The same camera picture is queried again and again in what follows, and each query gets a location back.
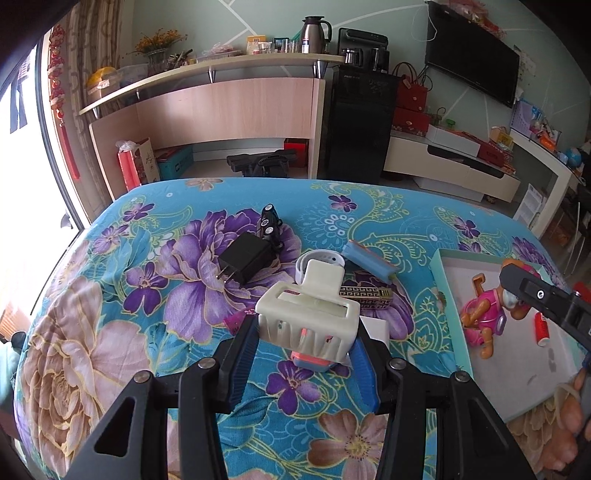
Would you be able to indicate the red patterned gift box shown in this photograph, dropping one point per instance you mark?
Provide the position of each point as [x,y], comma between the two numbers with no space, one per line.
[411,122]

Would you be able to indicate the black power adapter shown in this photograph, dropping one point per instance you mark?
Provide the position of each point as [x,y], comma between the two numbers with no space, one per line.
[244,258]

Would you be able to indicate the person's right hand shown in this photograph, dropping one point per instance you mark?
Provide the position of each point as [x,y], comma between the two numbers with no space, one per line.
[572,410]

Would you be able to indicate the wooden shelf desk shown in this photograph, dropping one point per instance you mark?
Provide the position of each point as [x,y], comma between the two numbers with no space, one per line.
[231,106]

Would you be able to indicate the black water dispenser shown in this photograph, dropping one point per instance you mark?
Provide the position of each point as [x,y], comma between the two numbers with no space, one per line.
[360,120]

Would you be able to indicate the gold black lighter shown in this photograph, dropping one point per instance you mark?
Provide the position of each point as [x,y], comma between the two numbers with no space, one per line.
[364,295]

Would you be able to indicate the small red can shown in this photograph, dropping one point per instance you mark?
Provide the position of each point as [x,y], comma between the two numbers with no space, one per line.
[541,327]

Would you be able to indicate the white hair claw clip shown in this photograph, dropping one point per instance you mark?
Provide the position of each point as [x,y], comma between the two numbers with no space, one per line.
[295,323]

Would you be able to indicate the blue storage box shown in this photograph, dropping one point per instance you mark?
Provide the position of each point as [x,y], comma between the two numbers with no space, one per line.
[178,164]

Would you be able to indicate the orange blue plastic toy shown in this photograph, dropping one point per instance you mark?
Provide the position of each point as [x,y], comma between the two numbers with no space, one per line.
[369,261]
[314,363]

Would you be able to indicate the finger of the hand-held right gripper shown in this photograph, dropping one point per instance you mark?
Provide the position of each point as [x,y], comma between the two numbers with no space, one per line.
[531,288]

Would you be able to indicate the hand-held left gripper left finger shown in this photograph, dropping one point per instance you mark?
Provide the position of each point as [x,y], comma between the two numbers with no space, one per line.
[240,364]

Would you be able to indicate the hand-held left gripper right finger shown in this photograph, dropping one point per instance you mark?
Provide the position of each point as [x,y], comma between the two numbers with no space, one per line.
[367,371]

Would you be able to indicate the steel thermos jug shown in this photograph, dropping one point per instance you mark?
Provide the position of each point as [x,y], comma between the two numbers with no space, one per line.
[314,37]

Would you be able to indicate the small white box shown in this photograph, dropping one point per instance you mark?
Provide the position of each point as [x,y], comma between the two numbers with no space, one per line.
[376,327]

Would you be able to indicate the white tray with green rim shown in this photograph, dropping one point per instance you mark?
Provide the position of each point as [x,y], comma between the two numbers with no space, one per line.
[508,383]

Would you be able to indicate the clear plastic box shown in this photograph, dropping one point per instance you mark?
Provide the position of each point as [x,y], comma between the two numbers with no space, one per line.
[134,76]

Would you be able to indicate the vase of yellow flowers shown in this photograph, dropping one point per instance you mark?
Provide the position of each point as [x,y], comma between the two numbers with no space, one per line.
[157,44]

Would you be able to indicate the cream television cabinet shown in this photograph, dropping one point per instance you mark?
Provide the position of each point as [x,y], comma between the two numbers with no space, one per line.
[415,157]

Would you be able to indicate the beige paper bag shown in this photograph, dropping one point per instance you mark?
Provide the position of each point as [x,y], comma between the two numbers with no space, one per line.
[148,161]

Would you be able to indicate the red hanging decoration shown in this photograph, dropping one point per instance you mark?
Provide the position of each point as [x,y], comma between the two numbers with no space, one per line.
[57,69]

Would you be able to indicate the wall television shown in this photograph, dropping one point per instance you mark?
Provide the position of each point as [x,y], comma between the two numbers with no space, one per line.
[471,55]

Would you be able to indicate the floral bed sheet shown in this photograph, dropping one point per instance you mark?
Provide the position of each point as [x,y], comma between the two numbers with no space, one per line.
[138,369]

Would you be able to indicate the black stepper machine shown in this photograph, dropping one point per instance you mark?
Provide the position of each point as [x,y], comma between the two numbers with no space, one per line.
[258,164]

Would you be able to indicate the white printed paper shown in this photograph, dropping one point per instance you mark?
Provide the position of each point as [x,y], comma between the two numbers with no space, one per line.
[530,205]

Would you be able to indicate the patterned curtain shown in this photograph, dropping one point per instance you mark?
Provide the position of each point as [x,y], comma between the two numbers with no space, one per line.
[92,41]

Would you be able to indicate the red gift bag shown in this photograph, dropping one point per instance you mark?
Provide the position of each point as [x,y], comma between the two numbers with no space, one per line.
[128,170]

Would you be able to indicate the white side desk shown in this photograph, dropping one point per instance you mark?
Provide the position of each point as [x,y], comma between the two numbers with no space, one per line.
[549,170]

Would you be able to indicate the pink toy dog figure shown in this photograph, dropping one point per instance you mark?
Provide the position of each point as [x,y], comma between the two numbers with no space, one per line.
[485,318]

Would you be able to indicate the black toy car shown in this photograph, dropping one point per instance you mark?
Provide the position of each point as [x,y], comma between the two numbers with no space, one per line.
[268,221]

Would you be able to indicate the flat white box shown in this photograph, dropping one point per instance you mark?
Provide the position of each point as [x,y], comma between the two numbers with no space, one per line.
[455,141]

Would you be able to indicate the flat red box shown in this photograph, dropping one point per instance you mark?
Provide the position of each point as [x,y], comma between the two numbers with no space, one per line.
[496,154]

